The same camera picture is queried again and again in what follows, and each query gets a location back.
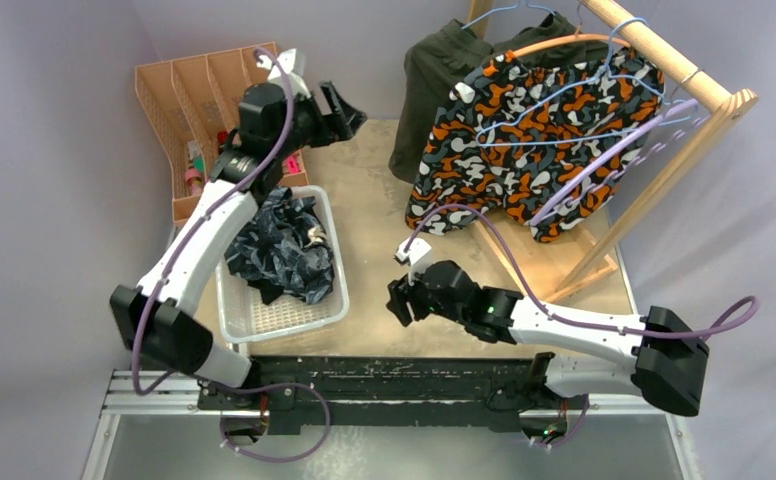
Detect black shorts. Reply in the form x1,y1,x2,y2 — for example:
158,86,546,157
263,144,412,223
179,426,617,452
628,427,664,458
249,279,296,305

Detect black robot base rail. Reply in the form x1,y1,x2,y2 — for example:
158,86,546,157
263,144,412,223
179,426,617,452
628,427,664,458
106,352,595,439

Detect peach plastic desk organizer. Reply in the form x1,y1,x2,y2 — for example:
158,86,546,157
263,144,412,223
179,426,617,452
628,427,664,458
134,41,310,227

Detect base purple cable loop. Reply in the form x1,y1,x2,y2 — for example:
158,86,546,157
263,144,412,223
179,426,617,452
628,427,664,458
218,382,333,464

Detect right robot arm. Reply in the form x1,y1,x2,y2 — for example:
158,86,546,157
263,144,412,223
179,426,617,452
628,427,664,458
386,260,710,417

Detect orange hanger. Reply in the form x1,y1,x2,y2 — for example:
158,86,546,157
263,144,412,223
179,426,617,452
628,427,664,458
512,33,631,57

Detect dark leaf print shorts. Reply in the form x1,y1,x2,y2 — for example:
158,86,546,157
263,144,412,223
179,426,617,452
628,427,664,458
224,187,335,305

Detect olive green shorts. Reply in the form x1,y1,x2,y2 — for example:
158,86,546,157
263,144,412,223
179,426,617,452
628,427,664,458
388,12,577,183

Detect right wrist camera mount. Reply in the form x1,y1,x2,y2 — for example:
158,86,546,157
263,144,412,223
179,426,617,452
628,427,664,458
394,237,434,278

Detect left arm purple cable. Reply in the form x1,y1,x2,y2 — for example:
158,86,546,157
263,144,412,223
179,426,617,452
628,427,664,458
129,46,297,397

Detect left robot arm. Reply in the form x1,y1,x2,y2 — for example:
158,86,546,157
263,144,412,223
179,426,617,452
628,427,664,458
109,81,367,409

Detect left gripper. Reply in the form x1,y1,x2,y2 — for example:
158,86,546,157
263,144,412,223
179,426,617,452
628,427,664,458
273,81,365,161

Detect white plastic basket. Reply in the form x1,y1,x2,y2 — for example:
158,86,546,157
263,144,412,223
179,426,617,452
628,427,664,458
215,185,350,343

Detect pink small bottle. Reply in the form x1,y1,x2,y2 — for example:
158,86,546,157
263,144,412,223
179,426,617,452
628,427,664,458
183,167,205,196

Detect orange camouflage shorts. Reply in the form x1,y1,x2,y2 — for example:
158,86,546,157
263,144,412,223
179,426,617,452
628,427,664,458
405,48,665,243

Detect wooden clothes rack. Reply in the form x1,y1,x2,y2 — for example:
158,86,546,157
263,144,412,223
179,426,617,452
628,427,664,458
467,0,759,303

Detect lilac plastic hanger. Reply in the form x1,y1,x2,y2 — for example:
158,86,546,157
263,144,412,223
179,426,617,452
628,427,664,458
530,99,707,230

